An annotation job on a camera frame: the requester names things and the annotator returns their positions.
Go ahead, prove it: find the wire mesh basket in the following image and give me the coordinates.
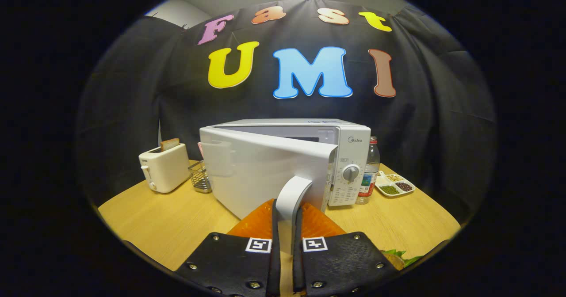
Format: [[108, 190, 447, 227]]
[[188, 160, 213, 194]]

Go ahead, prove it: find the toast sandwich with lettuce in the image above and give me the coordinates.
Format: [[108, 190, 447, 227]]
[[380, 248, 425, 271]]

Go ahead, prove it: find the clear water bottle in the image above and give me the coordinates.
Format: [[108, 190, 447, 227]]
[[356, 136, 381, 205]]

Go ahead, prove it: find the white microwave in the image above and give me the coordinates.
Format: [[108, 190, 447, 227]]
[[199, 118, 372, 255]]

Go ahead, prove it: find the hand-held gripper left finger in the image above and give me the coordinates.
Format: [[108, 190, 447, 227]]
[[175, 198, 282, 297]]

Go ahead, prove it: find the cream toaster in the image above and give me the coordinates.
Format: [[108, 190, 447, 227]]
[[138, 143, 191, 194]]

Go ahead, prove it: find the white divided bean dish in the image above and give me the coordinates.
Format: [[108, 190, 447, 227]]
[[375, 170, 416, 197]]

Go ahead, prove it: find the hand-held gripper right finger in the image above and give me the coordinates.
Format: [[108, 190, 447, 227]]
[[292, 202, 401, 297]]

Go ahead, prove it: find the black backdrop cloth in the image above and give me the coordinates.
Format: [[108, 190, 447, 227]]
[[75, 0, 498, 227]]

